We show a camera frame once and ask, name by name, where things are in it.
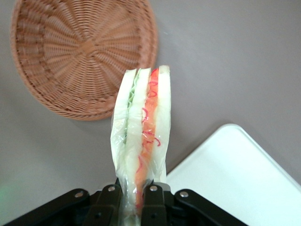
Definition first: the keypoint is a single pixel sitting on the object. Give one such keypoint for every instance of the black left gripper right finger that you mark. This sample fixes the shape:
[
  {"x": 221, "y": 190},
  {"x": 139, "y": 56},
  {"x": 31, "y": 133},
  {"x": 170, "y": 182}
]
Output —
[{"x": 155, "y": 204}]

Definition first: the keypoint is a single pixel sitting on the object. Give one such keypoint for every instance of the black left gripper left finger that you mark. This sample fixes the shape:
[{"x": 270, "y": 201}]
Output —
[{"x": 105, "y": 202}]

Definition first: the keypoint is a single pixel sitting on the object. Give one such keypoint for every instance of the plastic-wrapped triangle sandwich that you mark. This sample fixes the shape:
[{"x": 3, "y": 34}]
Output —
[{"x": 141, "y": 113}]

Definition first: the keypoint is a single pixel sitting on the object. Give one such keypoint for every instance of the cream rectangular serving tray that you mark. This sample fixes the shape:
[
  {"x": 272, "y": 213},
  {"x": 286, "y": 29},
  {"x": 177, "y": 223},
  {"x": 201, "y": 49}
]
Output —
[{"x": 235, "y": 176}]

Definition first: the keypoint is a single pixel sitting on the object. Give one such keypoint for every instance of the brown round wicker basket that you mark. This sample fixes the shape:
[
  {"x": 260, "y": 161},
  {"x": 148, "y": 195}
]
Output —
[{"x": 70, "y": 47}]

